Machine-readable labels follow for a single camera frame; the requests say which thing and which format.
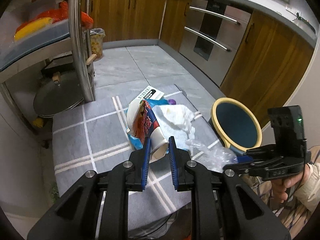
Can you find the floral trash bin with liner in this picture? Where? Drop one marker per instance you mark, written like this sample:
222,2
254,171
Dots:
96,37

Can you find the red plastic bag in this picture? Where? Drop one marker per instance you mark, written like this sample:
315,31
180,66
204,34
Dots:
52,15

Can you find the white paper towel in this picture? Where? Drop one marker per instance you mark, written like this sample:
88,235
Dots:
175,119

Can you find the steel shelving rack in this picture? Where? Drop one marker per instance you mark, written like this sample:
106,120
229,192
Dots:
53,40

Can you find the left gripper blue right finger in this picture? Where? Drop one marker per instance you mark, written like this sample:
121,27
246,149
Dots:
173,152

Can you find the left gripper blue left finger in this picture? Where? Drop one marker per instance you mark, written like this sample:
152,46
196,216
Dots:
145,163

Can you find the red blue paper cup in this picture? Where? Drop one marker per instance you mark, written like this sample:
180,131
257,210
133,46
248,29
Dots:
147,127

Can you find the person's right hand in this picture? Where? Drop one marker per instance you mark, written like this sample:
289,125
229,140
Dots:
280,186

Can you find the stainless steel oven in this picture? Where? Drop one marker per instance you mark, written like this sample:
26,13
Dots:
212,35

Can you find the clear plastic bottle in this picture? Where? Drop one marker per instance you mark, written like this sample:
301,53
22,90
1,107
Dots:
214,157

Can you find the wooden kitchen cabinets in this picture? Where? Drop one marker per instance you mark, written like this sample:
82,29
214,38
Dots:
251,53

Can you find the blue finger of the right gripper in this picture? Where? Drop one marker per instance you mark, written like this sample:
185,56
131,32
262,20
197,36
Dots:
244,159

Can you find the dark pan lid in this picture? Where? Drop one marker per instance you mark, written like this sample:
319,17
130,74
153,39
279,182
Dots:
53,98

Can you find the purple small wrapper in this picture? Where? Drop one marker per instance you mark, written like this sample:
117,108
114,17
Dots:
171,102

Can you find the white green carton box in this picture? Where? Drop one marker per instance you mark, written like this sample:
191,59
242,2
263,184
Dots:
150,93

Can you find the blue bin with yellow rim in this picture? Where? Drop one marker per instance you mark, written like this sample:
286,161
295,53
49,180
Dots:
237,127

